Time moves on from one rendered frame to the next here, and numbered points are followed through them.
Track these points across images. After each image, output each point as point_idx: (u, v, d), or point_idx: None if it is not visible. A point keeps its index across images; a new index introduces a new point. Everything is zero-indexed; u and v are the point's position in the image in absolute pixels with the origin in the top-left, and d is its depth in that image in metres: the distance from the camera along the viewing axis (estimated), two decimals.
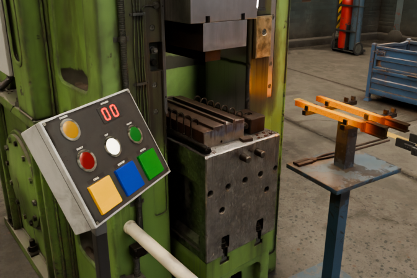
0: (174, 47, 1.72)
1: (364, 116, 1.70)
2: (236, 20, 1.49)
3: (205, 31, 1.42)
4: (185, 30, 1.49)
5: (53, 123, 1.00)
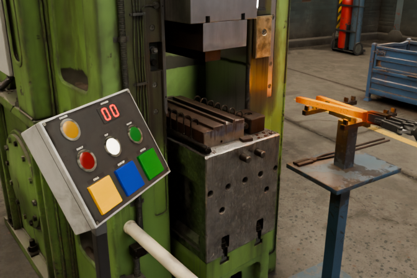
0: (174, 47, 1.72)
1: None
2: (236, 20, 1.49)
3: (205, 31, 1.42)
4: (185, 30, 1.49)
5: (53, 123, 1.00)
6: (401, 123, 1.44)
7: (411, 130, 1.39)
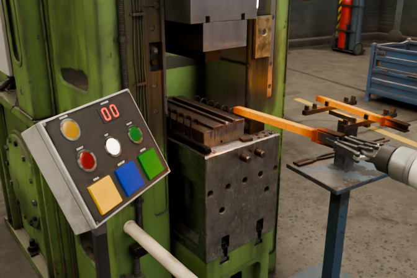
0: (174, 47, 1.72)
1: (364, 116, 1.70)
2: (236, 20, 1.49)
3: (205, 31, 1.42)
4: (185, 30, 1.49)
5: (53, 123, 1.00)
6: (357, 147, 1.16)
7: (370, 156, 1.11)
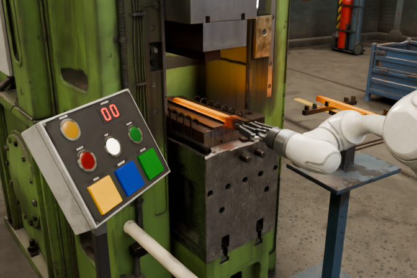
0: (174, 47, 1.72)
1: None
2: (236, 20, 1.49)
3: (205, 31, 1.42)
4: (185, 30, 1.49)
5: (53, 123, 1.00)
6: (255, 130, 1.47)
7: (262, 136, 1.42)
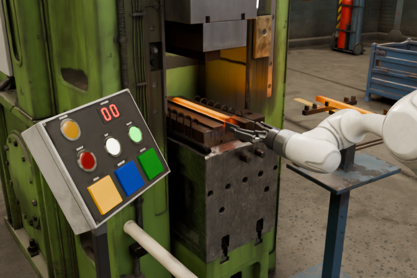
0: (174, 47, 1.72)
1: None
2: (236, 20, 1.49)
3: (205, 31, 1.42)
4: (185, 30, 1.49)
5: (53, 123, 1.00)
6: (254, 131, 1.46)
7: (262, 137, 1.42)
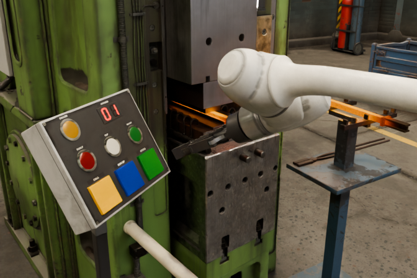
0: None
1: (364, 116, 1.70)
2: None
3: (205, 90, 1.49)
4: (186, 86, 1.56)
5: (53, 123, 1.00)
6: (209, 134, 1.08)
7: (223, 132, 1.04)
